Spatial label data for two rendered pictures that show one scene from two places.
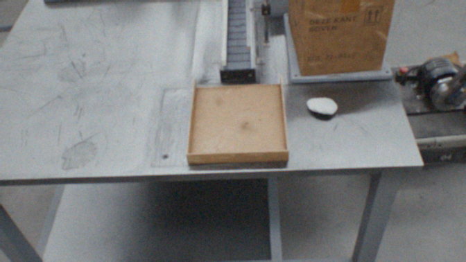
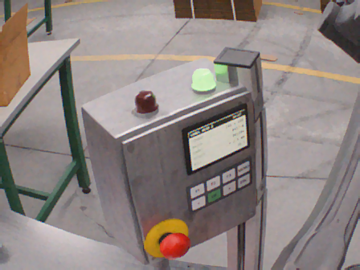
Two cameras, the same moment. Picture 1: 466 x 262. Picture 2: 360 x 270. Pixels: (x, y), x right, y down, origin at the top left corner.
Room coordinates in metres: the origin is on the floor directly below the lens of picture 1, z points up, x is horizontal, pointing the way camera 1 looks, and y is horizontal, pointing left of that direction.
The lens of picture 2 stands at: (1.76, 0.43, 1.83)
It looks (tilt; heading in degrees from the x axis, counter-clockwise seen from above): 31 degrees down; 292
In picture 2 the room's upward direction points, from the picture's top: 7 degrees counter-clockwise
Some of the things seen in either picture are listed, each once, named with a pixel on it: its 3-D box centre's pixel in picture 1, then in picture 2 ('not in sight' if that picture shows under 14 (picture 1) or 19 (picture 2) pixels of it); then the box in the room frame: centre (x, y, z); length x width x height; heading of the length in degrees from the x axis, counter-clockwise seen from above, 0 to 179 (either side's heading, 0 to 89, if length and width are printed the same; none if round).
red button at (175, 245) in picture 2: not in sight; (173, 244); (2.00, -0.12, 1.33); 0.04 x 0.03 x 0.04; 50
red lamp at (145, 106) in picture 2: not in sight; (145, 101); (2.02, -0.15, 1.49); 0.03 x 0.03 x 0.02
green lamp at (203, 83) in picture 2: not in sight; (202, 79); (1.98, -0.21, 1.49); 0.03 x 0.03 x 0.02
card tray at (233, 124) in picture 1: (237, 116); not in sight; (0.92, -0.02, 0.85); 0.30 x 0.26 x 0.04; 175
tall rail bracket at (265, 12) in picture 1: (259, 21); not in sight; (1.28, -0.12, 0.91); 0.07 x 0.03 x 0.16; 85
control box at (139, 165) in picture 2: not in sight; (174, 167); (2.01, -0.20, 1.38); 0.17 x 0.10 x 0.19; 50
